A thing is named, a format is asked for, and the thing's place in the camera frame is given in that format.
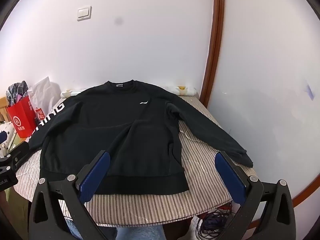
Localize brown wooden baseboard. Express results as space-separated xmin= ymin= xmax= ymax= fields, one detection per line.
xmin=291 ymin=177 xmax=320 ymax=208

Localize red paper bag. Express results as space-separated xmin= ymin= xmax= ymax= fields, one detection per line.
xmin=6 ymin=95 xmax=37 ymax=138

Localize black sweatshirt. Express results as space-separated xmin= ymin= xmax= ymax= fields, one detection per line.
xmin=28 ymin=80 xmax=254 ymax=195

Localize white light switch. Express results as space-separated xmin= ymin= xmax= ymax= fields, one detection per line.
xmin=77 ymin=6 xmax=92 ymax=22

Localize white floral cloth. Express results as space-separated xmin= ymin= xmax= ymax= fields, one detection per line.
xmin=0 ymin=121 xmax=18 ymax=158

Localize plaid cloth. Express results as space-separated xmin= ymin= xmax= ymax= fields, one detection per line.
xmin=6 ymin=80 xmax=29 ymax=108

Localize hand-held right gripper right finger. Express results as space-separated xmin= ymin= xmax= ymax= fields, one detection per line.
xmin=214 ymin=151 xmax=295 ymax=240

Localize green cloth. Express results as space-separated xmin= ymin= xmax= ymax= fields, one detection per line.
xmin=4 ymin=185 xmax=30 ymax=205

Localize blue jeans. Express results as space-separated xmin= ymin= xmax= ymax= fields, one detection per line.
xmin=66 ymin=220 xmax=165 ymax=240

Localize black cables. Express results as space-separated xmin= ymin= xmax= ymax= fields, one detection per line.
xmin=195 ymin=205 xmax=240 ymax=240

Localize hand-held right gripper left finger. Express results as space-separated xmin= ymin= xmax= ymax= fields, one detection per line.
xmin=28 ymin=150 xmax=118 ymax=240

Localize duck print roll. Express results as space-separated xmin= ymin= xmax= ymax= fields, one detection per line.
xmin=61 ymin=84 xmax=197 ymax=98

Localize white plastic bag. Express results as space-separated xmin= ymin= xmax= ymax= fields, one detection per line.
xmin=27 ymin=76 xmax=62 ymax=128

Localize striped quilted blanket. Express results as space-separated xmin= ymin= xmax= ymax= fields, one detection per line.
xmin=14 ymin=94 xmax=258 ymax=227

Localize brown wooden trim strip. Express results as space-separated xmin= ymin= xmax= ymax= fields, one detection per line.
xmin=200 ymin=0 xmax=225 ymax=108

